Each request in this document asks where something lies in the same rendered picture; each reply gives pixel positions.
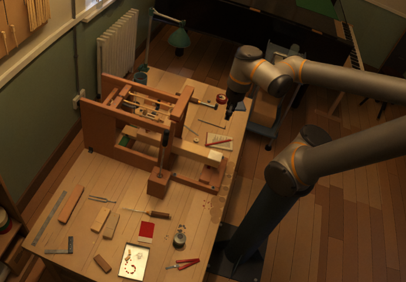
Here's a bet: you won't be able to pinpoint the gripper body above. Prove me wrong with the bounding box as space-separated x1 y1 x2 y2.
225 87 246 112

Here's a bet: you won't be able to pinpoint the light wooden key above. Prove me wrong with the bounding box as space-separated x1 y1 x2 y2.
135 128 224 169

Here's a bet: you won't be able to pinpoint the brown wooden tool stand block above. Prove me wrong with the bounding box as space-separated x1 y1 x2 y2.
146 166 173 200

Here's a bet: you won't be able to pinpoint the dark stand legs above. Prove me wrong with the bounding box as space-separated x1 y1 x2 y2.
359 96 394 120

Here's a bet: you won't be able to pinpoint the printed paper sheet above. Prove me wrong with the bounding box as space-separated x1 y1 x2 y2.
205 132 234 152

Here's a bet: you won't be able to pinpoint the red pencil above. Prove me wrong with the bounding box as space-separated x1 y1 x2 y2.
204 139 233 147

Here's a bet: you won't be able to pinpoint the dark brown piano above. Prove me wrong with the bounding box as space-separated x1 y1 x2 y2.
153 0 366 72

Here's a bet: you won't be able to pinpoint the green desk lamp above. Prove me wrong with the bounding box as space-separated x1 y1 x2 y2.
137 6 192 73

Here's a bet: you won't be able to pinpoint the blue cup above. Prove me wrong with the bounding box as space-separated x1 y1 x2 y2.
133 71 149 86

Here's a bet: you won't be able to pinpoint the white radiator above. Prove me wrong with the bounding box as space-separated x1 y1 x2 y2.
96 8 140 96

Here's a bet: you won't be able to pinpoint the small round grey tin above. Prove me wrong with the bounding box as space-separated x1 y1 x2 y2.
172 231 187 249

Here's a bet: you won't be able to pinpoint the red and white booklet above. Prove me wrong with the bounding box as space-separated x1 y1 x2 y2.
137 221 156 244

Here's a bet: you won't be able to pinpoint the window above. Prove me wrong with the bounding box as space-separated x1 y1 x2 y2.
81 0 118 24

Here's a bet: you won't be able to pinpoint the steel tuning fork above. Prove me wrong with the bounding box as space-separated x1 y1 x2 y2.
88 194 118 205

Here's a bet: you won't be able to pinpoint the light wooden block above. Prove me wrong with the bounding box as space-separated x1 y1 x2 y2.
102 211 121 241
90 206 112 234

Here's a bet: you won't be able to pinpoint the white metal parts tray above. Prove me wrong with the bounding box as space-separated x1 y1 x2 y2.
117 241 151 282

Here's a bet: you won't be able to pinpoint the long brown wooden strip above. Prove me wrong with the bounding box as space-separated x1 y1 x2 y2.
57 184 85 225

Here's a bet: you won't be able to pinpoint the small dark brown block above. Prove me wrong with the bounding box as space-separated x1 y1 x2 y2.
93 253 113 274

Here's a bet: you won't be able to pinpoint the steel try square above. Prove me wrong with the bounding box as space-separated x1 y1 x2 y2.
43 236 75 255

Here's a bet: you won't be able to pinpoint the steel ruler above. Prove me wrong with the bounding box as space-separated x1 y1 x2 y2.
31 190 68 247

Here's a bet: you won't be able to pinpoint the brown cardboard box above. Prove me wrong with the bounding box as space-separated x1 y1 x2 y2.
3 235 36 276

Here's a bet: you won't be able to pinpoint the dark-handled regulating tool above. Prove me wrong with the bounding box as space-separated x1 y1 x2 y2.
156 129 171 179

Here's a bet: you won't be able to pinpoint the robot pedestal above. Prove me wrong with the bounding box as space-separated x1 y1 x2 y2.
206 182 314 282

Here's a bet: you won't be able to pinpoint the brown wooden action model frame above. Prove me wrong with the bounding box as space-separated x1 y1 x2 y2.
79 73 229 197

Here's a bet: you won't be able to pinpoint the white wall socket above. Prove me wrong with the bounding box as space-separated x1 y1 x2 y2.
72 88 87 110

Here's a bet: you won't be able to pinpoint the red-handled pliers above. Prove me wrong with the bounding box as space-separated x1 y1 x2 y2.
165 258 201 271

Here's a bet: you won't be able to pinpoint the wooden wall tool board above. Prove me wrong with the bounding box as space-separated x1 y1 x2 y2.
0 0 52 79

